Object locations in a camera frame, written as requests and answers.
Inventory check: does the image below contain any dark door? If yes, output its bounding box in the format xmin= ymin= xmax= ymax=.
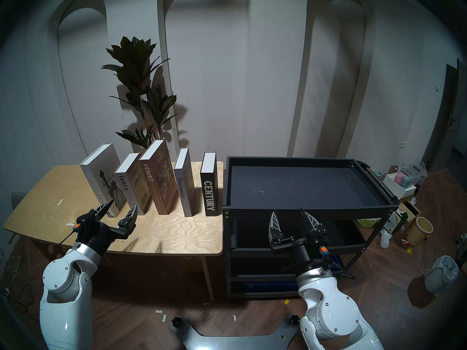
xmin=423 ymin=59 xmax=467 ymax=171

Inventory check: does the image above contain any grey metal robot base plate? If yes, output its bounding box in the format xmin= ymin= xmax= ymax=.
xmin=171 ymin=315 xmax=303 ymax=350

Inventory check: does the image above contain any flat blue bin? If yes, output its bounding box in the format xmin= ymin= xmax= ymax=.
xmin=233 ymin=279 xmax=300 ymax=293

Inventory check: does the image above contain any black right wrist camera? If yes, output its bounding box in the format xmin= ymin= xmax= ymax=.
xmin=306 ymin=225 xmax=331 ymax=258

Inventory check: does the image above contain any grey iaura book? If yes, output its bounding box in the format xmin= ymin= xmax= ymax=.
xmin=114 ymin=152 xmax=153 ymax=215

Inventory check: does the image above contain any clear plastic storage box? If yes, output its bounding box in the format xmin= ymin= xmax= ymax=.
xmin=396 ymin=163 xmax=428 ymax=188

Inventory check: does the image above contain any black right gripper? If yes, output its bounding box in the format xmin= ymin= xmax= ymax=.
xmin=268 ymin=208 xmax=332 ymax=277

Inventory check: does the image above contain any brown HOMES book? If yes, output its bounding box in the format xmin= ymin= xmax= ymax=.
xmin=139 ymin=139 xmax=179 ymax=215

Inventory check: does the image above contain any dark green leafy plant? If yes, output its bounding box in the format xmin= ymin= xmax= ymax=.
xmin=101 ymin=36 xmax=178 ymax=151

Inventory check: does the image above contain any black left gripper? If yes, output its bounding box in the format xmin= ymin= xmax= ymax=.
xmin=78 ymin=199 xmax=138 ymax=254

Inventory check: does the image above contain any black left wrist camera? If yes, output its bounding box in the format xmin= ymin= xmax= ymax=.
xmin=73 ymin=213 xmax=99 ymax=234

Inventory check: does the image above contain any black three-tier shelf cart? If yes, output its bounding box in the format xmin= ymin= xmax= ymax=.
xmin=222 ymin=156 xmax=400 ymax=299

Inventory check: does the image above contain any grey Discontent book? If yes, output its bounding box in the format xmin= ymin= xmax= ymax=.
xmin=174 ymin=147 xmax=196 ymax=218

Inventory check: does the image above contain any white box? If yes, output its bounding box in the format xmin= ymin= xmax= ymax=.
xmin=383 ymin=173 xmax=416 ymax=200

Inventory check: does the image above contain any black CENTURY book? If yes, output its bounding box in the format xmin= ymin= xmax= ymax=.
xmin=200 ymin=152 xmax=219 ymax=217

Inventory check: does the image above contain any white Statue of Liberty book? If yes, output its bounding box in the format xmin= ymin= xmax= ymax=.
xmin=80 ymin=143 xmax=126 ymax=218

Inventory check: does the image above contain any yellow bucket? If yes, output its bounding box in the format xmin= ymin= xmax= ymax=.
xmin=406 ymin=217 xmax=434 ymax=247

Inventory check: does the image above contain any light wooden table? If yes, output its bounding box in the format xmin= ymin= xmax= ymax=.
xmin=4 ymin=161 xmax=224 ymax=302

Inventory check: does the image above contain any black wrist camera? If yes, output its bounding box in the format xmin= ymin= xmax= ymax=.
xmin=306 ymin=225 xmax=331 ymax=258
xmin=73 ymin=213 xmax=99 ymax=234

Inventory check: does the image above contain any black right camera cable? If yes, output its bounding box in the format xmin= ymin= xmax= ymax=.
xmin=323 ymin=254 xmax=356 ymax=280

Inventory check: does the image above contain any brown cardboard box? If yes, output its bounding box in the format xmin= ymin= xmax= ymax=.
xmin=398 ymin=197 xmax=431 ymax=226

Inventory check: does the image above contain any white bin with bag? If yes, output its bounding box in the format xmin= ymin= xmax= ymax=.
xmin=424 ymin=255 xmax=459 ymax=294

